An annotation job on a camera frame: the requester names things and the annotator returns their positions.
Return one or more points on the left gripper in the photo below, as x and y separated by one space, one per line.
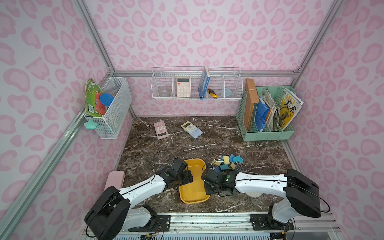
184 175

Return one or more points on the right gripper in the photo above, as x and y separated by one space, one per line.
208 177

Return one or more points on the yellow binder clip top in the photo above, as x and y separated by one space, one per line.
226 160

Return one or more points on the yellow plastic storage box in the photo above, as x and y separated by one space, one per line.
194 193

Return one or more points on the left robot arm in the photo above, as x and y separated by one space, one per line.
116 209

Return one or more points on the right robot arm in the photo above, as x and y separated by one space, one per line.
300 195

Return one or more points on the white tape roll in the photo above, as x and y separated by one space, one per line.
254 194

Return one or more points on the pink calculator on table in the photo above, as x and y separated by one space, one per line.
161 130

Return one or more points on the yellow blue calculator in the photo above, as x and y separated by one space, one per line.
192 130

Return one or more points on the green desk file organizer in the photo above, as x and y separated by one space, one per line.
272 96

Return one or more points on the clear cup in basket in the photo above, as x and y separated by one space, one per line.
165 92

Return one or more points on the blue folder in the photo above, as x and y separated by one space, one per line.
261 115

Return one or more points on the white mesh side basket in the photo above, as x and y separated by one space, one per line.
111 123

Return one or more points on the white orange calculator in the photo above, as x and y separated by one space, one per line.
183 87

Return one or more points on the yellow black small toy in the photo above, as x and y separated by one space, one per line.
212 93

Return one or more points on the brown folder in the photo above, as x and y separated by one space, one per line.
251 99

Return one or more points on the blue cup in basket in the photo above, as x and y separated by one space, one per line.
226 93

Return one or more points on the blue book in basket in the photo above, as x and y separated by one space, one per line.
204 82

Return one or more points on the mint star hook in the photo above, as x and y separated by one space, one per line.
90 124

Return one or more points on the yellow magazine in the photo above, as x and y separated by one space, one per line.
291 104

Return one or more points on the blue round disc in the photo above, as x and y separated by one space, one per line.
106 99

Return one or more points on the green snack package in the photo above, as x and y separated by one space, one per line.
93 105

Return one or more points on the white wire wall basket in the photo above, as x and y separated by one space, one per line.
220 78

